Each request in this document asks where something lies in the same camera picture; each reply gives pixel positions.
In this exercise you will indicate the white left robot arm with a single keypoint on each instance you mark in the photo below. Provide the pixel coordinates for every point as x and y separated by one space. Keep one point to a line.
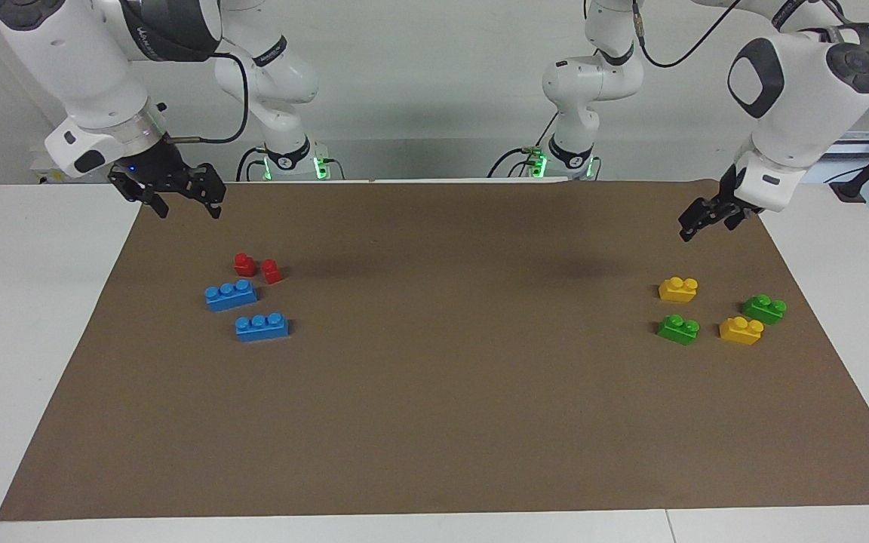
789 113

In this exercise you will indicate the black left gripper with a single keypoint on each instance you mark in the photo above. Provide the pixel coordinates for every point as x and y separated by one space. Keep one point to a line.
735 200

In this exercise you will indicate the red one-stud block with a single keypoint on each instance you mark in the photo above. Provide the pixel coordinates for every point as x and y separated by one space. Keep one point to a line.
244 265
272 273

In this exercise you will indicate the yellow two-stud block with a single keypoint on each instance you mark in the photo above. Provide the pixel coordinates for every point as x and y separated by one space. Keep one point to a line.
677 291
740 332

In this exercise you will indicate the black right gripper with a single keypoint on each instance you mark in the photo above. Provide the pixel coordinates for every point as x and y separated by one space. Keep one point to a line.
159 170

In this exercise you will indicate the brown table mat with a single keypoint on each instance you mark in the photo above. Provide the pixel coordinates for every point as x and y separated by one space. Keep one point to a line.
434 407

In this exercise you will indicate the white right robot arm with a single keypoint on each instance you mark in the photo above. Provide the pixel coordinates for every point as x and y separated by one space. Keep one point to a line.
87 68

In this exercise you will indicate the blue three-stud block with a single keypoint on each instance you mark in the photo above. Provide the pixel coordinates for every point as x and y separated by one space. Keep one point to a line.
262 329
231 296

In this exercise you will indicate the green two-stud block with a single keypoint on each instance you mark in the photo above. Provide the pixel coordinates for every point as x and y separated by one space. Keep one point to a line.
763 311
677 332

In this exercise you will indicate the white box with yellow label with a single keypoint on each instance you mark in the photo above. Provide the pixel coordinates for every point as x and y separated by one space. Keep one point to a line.
36 162

